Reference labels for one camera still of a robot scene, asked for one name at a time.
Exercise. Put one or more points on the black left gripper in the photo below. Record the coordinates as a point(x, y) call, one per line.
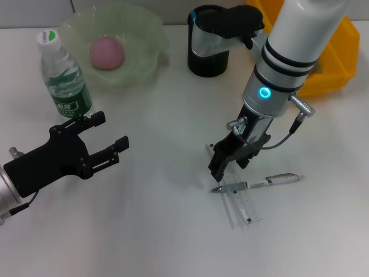
point(49, 164)

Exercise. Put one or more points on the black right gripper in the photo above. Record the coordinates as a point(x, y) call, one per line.
point(245, 138)

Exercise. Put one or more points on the clear plastic ruler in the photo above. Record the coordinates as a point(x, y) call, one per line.
point(245, 202)

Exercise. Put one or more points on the clear green-label water bottle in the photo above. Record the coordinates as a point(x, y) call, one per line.
point(66, 83)

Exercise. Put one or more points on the pink peach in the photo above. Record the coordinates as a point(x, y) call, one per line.
point(107, 53)

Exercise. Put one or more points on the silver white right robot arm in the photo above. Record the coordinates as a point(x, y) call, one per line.
point(297, 43)

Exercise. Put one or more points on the silver white ballpoint pen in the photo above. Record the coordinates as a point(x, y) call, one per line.
point(276, 179)

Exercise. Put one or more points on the translucent green fruit plate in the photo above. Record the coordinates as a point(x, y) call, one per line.
point(138, 43)

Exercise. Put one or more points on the black mesh pen cup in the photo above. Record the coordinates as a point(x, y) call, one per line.
point(207, 66)

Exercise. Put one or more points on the yellow plastic bin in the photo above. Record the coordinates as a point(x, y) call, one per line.
point(331, 72)

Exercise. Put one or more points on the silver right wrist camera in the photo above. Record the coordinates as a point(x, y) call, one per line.
point(227, 23)

